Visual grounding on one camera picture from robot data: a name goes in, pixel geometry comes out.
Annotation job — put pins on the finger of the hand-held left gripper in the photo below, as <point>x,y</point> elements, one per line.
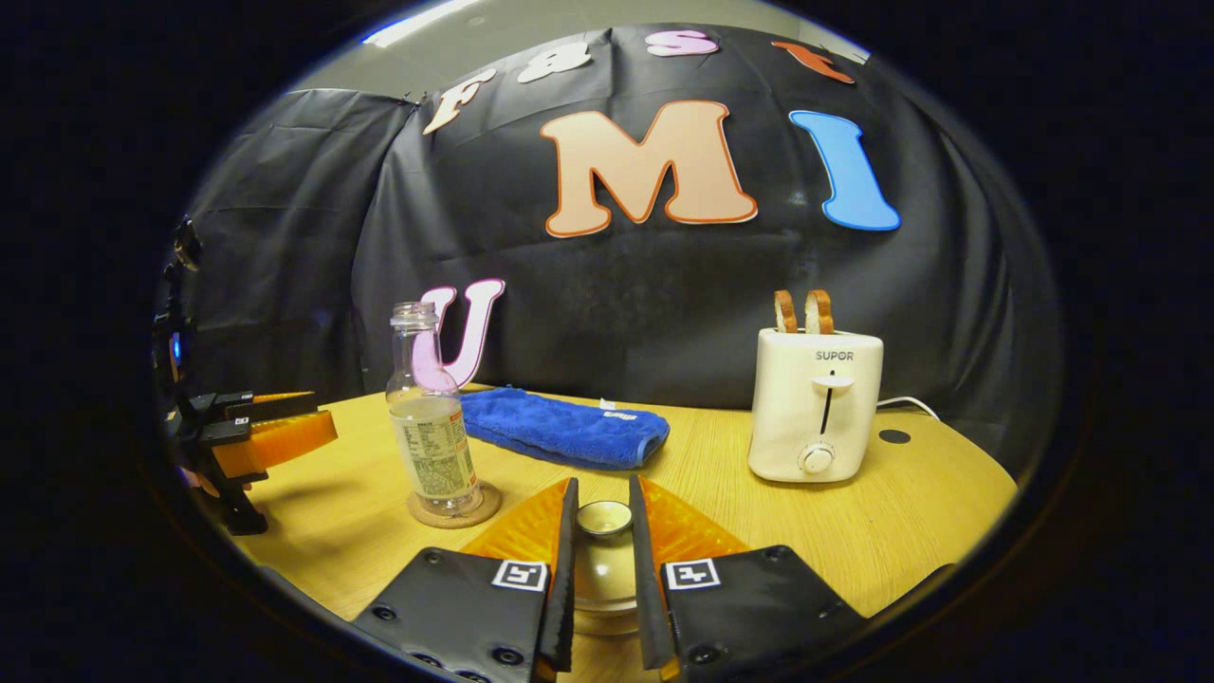
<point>285,438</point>
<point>266,406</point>

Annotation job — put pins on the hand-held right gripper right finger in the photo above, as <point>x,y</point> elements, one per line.
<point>645,588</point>

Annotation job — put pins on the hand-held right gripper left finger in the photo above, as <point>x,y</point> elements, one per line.
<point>564,588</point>

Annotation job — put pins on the clear plastic water bottle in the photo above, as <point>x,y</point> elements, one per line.
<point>432,446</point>

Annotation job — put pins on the round cork coaster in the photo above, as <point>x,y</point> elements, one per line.
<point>427,518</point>

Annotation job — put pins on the blue towel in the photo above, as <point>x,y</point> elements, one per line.
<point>560,427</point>

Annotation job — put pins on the cream toaster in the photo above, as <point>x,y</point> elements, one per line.
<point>806,408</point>

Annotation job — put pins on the black backdrop cloth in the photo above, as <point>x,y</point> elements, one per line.
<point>616,304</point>

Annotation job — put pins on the black table grommet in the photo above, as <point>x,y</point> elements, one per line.
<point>894,436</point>

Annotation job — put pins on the toast slice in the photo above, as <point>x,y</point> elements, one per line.
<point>785,311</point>
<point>819,312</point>

